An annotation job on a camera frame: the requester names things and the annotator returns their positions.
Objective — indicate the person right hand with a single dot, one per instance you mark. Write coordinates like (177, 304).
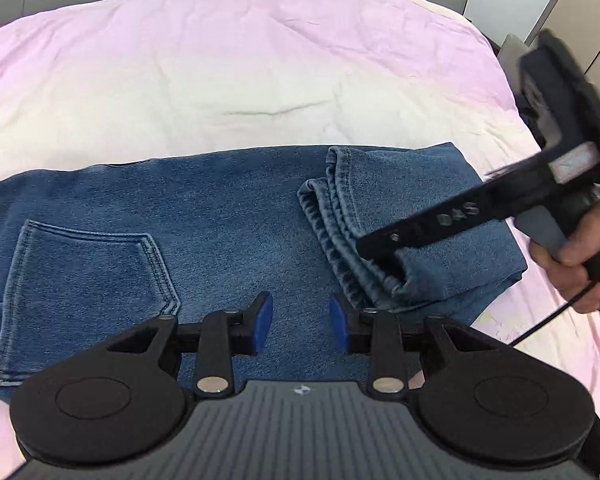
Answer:
(566, 272)

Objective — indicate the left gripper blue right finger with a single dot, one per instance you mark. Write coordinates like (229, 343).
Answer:
(376, 334)

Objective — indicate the pink floral bed sheet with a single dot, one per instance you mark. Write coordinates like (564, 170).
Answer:
(123, 81)

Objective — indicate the blue denim jeans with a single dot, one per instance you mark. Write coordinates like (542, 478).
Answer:
(86, 254)

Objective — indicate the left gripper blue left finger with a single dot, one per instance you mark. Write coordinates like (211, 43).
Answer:
(225, 334)

